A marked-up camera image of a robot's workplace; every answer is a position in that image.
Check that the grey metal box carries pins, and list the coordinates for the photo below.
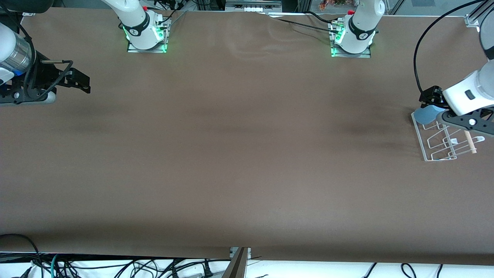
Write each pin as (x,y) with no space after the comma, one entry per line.
(252,5)

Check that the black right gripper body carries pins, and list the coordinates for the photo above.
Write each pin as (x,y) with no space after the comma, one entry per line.
(43,75)

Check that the brown table cover sheet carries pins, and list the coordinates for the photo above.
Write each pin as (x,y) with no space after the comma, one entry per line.
(247,173)

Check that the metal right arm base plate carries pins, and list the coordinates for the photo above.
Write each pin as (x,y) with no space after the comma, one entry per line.
(146,50)

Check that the aluminium profile beam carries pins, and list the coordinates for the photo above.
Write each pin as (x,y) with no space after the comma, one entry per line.
(237,266)

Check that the orange background object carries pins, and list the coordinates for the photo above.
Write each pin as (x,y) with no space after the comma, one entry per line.
(328,4)

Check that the aluminium corner bracket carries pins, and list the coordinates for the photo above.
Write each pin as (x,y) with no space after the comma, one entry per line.
(29,14)
(472,20)

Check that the light blue plastic cup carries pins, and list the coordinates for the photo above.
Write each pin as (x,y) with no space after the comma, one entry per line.
(428,115)

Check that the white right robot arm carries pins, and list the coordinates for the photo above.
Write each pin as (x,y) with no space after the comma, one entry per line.
(136,21)

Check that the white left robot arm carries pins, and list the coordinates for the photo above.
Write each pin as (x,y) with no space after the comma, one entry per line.
(471,88)

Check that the wooden rack rod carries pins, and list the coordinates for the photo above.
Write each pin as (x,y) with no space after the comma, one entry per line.
(471,142)

